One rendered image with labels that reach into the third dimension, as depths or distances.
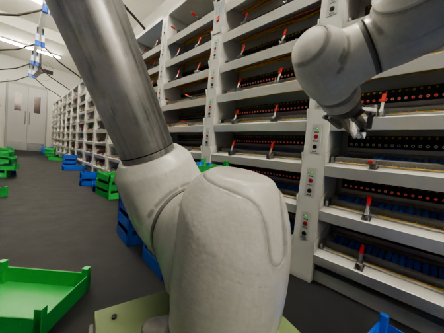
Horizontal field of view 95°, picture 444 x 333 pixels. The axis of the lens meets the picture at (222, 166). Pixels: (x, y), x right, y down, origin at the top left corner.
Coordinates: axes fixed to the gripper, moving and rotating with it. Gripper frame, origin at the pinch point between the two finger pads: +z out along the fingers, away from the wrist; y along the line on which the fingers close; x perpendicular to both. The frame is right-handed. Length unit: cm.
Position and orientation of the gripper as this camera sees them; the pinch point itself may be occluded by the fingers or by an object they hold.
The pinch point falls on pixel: (357, 130)
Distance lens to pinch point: 78.6
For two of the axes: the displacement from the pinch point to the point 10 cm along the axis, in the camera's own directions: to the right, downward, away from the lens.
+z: 6.7, 2.5, 7.0
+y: -6.9, -1.1, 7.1
